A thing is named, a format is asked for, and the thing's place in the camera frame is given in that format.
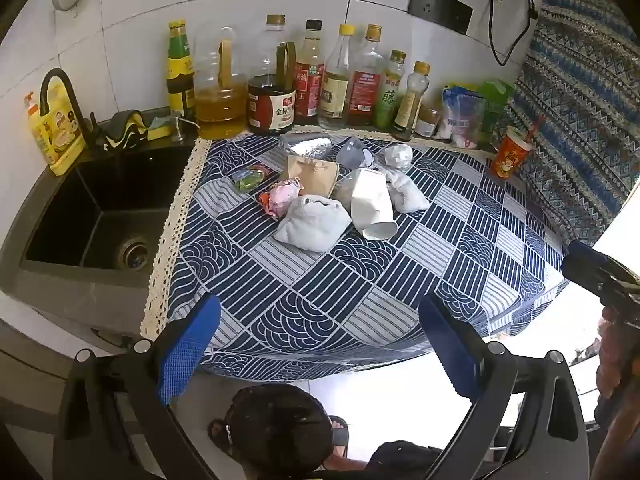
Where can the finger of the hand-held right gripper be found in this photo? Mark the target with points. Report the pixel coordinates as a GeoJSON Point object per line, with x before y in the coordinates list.
{"type": "Point", "coordinates": [582, 260]}

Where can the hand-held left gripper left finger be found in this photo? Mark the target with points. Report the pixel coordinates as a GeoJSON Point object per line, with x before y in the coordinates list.
{"type": "Point", "coordinates": [187, 350]}

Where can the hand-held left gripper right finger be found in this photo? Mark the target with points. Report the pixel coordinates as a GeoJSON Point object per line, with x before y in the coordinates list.
{"type": "Point", "coordinates": [447, 345]}

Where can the black trash bin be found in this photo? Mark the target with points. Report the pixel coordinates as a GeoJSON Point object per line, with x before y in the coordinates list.
{"type": "Point", "coordinates": [280, 430]}

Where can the white tissue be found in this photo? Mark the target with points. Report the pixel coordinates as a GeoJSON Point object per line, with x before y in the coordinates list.
{"type": "Point", "coordinates": [409, 192]}

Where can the large white tissue wad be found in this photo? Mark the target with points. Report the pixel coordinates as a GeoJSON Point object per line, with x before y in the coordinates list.
{"type": "Point", "coordinates": [312, 222]}

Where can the pink wrapper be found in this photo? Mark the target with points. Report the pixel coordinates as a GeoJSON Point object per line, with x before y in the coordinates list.
{"type": "Point", "coordinates": [281, 197]}

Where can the green candy wrapper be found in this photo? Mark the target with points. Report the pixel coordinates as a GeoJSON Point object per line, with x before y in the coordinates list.
{"type": "Point", "coordinates": [250, 178]}

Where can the brown paper bag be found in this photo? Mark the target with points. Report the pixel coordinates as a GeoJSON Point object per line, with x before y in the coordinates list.
{"type": "Point", "coordinates": [312, 175]}

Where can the person's right hand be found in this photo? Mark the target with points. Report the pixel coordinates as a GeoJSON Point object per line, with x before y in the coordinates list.
{"type": "Point", "coordinates": [614, 350]}

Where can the person's sandaled foot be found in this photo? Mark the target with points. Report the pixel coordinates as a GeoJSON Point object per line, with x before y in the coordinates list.
{"type": "Point", "coordinates": [339, 432]}
{"type": "Point", "coordinates": [218, 435]}

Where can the person's black shorts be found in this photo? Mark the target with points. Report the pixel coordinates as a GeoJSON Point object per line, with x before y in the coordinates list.
{"type": "Point", "coordinates": [405, 460]}

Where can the red paper cup with straw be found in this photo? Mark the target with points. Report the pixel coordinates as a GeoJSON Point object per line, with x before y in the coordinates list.
{"type": "Point", "coordinates": [509, 155]}

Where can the blue patterned tablecloth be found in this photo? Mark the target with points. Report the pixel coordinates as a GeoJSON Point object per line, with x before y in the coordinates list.
{"type": "Point", "coordinates": [325, 285]}

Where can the blue patterned woven cloth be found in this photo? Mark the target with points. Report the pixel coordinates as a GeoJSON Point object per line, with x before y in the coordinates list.
{"type": "Point", "coordinates": [585, 110]}

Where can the person's bare leg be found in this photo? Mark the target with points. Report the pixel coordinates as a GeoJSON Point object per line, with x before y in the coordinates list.
{"type": "Point", "coordinates": [345, 462]}

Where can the black kitchen sink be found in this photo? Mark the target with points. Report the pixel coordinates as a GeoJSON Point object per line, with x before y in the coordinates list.
{"type": "Point", "coordinates": [100, 200]}

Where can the green plastic bag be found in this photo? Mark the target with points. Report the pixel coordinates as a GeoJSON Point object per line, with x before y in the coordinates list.
{"type": "Point", "coordinates": [497, 105]}

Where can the blue white plastic bag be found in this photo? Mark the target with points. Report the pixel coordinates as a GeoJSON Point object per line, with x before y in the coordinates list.
{"type": "Point", "coordinates": [462, 115]}

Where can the brown spice jar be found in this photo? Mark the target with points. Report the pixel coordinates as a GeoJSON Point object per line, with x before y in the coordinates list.
{"type": "Point", "coordinates": [428, 121]}

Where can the metal sink fitting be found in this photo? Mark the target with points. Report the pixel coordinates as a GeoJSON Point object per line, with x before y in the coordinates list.
{"type": "Point", "coordinates": [179, 127]}

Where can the yellow green sponge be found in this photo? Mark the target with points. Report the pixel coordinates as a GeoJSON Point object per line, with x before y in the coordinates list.
{"type": "Point", "coordinates": [160, 129]}

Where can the dark cloth with yellow stripe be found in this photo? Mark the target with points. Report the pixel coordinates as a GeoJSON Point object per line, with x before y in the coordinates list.
{"type": "Point", "coordinates": [122, 127]}

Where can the clear cooking oil jug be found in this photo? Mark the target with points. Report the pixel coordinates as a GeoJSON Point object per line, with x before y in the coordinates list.
{"type": "Point", "coordinates": [220, 105]}

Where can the yellow dish soap bottle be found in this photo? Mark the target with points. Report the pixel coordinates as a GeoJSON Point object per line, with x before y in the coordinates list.
{"type": "Point", "coordinates": [55, 135]}

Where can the green label oil bottle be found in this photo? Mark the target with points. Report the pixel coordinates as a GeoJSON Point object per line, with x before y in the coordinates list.
{"type": "Point", "coordinates": [389, 97]}

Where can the dark soy sauce jug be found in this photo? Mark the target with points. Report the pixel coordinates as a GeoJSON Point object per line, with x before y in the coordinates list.
{"type": "Point", "coordinates": [270, 105]}

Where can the green label sauce bottle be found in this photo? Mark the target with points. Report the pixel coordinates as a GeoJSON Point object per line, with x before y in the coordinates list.
{"type": "Point", "coordinates": [180, 75]}

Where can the clear bottle with yellow cap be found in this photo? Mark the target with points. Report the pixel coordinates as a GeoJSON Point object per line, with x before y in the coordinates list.
{"type": "Point", "coordinates": [334, 90]}

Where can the black cap red label bottle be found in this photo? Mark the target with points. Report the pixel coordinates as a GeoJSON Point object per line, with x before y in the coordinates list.
{"type": "Point", "coordinates": [309, 85]}

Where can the black faucet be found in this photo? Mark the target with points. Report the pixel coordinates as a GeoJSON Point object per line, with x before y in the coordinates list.
{"type": "Point", "coordinates": [50, 82]}

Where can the black wall outlet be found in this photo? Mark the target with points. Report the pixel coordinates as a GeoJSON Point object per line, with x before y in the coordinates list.
{"type": "Point", "coordinates": [440, 7]}

